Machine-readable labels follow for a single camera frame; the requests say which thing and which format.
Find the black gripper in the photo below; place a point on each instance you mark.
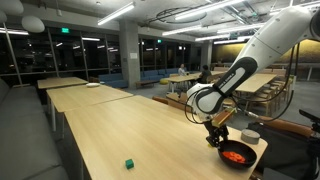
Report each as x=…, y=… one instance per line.
x=218, y=129

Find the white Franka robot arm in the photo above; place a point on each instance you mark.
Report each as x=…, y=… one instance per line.
x=266, y=43

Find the black bowl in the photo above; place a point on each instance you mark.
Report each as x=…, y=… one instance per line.
x=249, y=151

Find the cardboard box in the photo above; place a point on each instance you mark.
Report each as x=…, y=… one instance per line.
x=176, y=101

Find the person in dark clothes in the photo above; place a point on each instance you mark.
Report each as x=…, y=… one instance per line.
x=204, y=74

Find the wooden table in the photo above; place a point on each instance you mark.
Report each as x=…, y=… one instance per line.
x=61, y=82
x=256, y=81
x=86, y=96
x=180, y=78

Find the brown leather seat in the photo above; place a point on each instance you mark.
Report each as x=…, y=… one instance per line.
x=286, y=126

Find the person in white shirt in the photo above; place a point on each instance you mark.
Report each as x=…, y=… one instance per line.
x=181, y=70

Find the yellow pouf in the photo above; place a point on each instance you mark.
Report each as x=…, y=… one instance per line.
x=164, y=81

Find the blue sofa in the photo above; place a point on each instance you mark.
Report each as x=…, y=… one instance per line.
x=113, y=80
x=156, y=74

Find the green cube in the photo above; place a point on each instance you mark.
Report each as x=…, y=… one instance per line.
x=129, y=163

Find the ceiling light strip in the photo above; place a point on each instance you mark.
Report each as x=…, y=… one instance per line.
x=241, y=28
x=213, y=37
x=181, y=30
x=206, y=6
x=116, y=13

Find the green exit sign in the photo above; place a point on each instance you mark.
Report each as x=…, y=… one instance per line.
x=65, y=30
x=159, y=41

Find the white plate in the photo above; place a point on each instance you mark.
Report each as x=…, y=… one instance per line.
x=92, y=85

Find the wooden chair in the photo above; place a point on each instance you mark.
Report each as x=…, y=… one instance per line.
x=93, y=79

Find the grey bench seat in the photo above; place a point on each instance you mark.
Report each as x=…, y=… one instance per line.
x=26, y=133

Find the white pendant lamp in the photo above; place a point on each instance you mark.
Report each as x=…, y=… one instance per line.
x=10, y=6
x=2, y=16
x=33, y=24

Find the wrist camera on wooden mount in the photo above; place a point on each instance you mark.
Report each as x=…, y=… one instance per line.
x=222, y=117

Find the grey duct tape roll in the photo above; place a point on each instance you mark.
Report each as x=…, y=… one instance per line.
x=250, y=136

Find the black camera stand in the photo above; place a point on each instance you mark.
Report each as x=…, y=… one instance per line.
x=311, y=116

